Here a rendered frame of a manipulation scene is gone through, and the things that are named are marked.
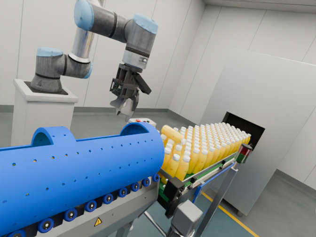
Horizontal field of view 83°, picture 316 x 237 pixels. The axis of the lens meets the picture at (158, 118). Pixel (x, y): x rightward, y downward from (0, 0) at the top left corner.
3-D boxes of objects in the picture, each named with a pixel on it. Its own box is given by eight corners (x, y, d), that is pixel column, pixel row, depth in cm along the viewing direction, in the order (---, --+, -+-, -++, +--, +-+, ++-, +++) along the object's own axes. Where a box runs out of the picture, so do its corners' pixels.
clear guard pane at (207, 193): (172, 243, 119) (200, 186, 105) (217, 200, 179) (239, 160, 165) (172, 244, 119) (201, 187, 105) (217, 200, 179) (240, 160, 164)
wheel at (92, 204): (83, 199, 67) (86, 200, 65) (95, 198, 70) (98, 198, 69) (82, 213, 65) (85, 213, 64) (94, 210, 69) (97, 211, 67)
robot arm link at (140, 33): (150, 21, 67) (166, 23, 60) (140, 55, 71) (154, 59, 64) (129, 10, 61) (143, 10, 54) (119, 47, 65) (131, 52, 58)
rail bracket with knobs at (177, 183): (158, 192, 95) (165, 177, 92) (167, 188, 101) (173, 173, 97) (172, 206, 89) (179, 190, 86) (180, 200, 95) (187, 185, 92)
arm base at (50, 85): (27, 81, 125) (28, 67, 122) (56, 83, 140) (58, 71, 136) (35, 91, 114) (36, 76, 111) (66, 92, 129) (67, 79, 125)
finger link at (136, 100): (125, 109, 70) (128, 87, 69) (129, 109, 71) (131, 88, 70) (133, 111, 67) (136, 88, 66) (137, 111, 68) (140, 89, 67)
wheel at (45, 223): (37, 217, 55) (39, 218, 54) (53, 214, 58) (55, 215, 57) (35, 234, 54) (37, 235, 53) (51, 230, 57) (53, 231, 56)
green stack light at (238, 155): (232, 158, 103) (236, 151, 102) (235, 156, 108) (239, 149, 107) (242, 164, 100) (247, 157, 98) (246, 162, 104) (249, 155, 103)
